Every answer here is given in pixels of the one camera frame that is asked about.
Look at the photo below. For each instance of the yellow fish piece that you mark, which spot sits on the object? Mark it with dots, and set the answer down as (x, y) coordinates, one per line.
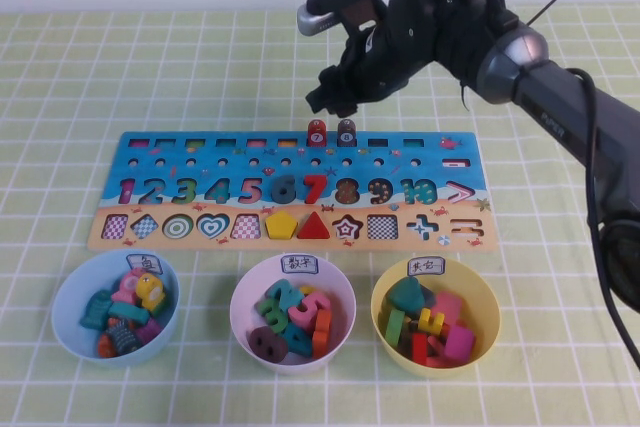
(150, 294)

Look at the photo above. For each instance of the light blue plastic bowl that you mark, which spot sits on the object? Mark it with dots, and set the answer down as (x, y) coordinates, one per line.
(65, 322)

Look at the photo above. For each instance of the light teal fish piece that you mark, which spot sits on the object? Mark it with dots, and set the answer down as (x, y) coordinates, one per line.
(127, 312)

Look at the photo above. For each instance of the pink fish piece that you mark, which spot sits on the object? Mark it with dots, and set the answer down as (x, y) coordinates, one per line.
(127, 287)

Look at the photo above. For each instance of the maroon number 8 piece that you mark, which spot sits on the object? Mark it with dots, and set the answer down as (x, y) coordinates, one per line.
(267, 344)

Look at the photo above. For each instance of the red triangle piece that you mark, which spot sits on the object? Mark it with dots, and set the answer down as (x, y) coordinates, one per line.
(313, 229)

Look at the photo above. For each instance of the black zip tie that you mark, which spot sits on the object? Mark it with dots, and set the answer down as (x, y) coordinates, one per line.
(552, 2)

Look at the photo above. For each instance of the white paper label on pink bowl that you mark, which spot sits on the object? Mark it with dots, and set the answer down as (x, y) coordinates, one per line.
(300, 264)

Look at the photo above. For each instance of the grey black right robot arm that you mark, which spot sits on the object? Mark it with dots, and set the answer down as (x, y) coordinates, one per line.
(555, 112)

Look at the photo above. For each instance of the pale pink plastic bowl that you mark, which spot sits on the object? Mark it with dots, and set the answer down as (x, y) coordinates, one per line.
(242, 327)

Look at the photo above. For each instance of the white paper label on blue bowl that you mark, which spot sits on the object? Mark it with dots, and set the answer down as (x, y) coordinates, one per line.
(144, 263)

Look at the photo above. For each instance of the blue wooden number puzzle board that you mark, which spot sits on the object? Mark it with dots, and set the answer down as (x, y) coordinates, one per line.
(240, 169)

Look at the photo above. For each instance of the green white grid tablecloth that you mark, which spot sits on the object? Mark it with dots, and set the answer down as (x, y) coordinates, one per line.
(150, 72)

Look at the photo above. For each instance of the white paper label on yellow bowl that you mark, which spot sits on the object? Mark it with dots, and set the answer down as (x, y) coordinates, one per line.
(426, 267)

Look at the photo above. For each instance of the green shape piece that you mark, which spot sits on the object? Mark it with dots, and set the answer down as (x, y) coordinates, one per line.
(395, 327)

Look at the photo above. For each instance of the red cross shape piece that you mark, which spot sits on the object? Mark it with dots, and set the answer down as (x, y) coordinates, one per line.
(437, 352)

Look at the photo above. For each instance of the green number 3 piece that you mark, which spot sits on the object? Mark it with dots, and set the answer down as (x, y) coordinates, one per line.
(270, 314)

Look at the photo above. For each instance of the brown fish piece number 8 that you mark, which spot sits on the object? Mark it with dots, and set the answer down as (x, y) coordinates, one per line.
(347, 134)

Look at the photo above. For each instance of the teal number 2 piece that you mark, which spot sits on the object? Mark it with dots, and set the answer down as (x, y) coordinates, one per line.
(280, 294)

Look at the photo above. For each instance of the yellow equals sign piece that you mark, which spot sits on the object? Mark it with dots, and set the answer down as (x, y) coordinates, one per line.
(431, 321)

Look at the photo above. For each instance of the dark teal fish piece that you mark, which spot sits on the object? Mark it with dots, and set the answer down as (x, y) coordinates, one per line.
(95, 309)

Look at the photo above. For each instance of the orange fish piece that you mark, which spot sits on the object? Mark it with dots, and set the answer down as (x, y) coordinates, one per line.
(105, 346)

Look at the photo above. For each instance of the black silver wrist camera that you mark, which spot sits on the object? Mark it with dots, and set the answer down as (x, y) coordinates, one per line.
(340, 2)

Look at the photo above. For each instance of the teal heart piece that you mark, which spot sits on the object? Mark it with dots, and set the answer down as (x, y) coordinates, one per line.
(405, 294)

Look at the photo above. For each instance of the pink number 5 piece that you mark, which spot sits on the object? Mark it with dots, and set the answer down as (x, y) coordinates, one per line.
(310, 309)

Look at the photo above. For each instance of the blue-grey shape piece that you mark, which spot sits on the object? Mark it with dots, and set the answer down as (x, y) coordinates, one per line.
(429, 294)

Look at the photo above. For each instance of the yellow pentagon piece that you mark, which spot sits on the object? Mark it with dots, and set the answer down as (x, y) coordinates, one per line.
(281, 226)

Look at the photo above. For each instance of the purple fish piece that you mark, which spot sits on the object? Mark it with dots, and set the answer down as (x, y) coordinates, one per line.
(149, 331)

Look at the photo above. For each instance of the red fish piece number 7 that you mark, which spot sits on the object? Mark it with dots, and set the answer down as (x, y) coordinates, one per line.
(316, 134)

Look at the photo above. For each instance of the teal number 4 piece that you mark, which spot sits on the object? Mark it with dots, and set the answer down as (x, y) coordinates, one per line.
(299, 339)

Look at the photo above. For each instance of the grey fish piece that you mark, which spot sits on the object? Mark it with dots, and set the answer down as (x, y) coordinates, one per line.
(122, 339)

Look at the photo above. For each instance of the yellow plastic bowl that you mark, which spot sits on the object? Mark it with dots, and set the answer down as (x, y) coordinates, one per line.
(487, 327)

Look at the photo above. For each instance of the magenta square piece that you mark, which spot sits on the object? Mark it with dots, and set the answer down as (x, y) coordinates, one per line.
(460, 342)

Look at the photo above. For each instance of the orange number piece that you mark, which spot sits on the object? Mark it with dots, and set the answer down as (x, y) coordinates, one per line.
(322, 332)

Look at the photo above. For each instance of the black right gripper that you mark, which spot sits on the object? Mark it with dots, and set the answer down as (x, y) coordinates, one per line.
(400, 52)

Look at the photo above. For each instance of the blue-grey number 6 piece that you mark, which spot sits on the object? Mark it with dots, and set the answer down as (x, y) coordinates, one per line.
(285, 189)

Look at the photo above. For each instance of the pink rectangle piece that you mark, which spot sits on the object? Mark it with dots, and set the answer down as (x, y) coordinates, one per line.
(447, 307)

